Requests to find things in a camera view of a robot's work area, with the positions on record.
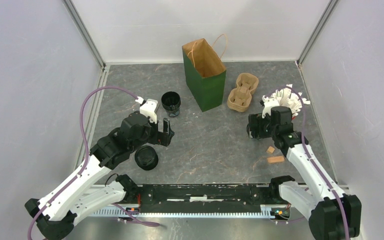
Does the black coffee cup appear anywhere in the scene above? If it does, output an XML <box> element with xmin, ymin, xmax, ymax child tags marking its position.
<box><xmin>246</xmin><ymin>113</ymin><xmax>262</xmax><ymax>139</ymax></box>
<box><xmin>161</xmin><ymin>91</ymin><xmax>181</xmax><ymax>118</ymax></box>

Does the black coffee cup front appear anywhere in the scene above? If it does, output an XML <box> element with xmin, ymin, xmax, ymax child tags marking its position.
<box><xmin>246</xmin><ymin>113</ymin><xmax>262</xmax><ymax>139</ymax></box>

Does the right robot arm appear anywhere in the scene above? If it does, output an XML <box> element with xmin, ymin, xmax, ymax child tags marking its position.
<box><xmin>247</xmin><ymin>106</ymin><xmax>362</xmax><ymax>240</ymax></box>

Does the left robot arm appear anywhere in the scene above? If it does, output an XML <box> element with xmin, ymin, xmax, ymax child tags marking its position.
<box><xmin>24</xmin><ymin>111</ymin><xmax>175</xmax><ymax>240</ymax></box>

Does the small wooden cube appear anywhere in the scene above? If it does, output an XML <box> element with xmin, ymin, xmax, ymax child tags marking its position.
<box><xmin>266</xmin><ymin>146</ymin><xmax>276</xmax><ymax>154</ymax></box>

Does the cardboard two-cup carrier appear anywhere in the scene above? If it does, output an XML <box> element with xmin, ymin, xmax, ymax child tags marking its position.
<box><xmin>227</xmin><ymin>72</ymin><xmax>259</xmax><ymax>113</ymax></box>

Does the white paper stick bundle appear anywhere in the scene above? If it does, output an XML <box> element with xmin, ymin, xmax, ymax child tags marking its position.
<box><xmin>262</xmin><ymin>84</ymin><xmax>311</xmax><ymax>119</ymax></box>

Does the green paper bag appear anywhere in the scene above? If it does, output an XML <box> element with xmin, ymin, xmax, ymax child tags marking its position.
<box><xmin>181</xmin><ymin>33</ymin><xmax>228</xmax><ymax>112</ymax></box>

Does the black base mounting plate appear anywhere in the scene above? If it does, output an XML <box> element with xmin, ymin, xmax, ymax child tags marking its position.
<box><xmin>139</xmin><ymin>183</ymin><xmax>288</xmax><ymax>214</ymax></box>

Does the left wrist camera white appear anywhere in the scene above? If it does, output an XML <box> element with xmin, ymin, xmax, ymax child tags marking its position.
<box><xmin>139</xmin><ymin>98</ymin><xmax>159</xmax><ymax>124</ymax></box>

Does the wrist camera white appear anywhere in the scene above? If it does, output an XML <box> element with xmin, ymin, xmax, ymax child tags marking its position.
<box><xmin>261</xmin><ymin>96</ymin><xmax>280</xmax><ymax>119</ymax></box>
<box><xmin>139</xmin><ymin>98</ymin><xmax>159</xmax><ymax>124</ymax></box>

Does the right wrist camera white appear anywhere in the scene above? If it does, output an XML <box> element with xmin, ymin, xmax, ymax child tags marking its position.
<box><xmin>261</xmin><ymin>96</ymin><xmax>280</xmax><ymax>119</ymax></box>

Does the slotted cable duct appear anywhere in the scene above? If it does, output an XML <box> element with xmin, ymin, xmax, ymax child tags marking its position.
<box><xmin>90</xmin><ymin>205</ymin><xmax>289</xmax><ymax>220</ymax></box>

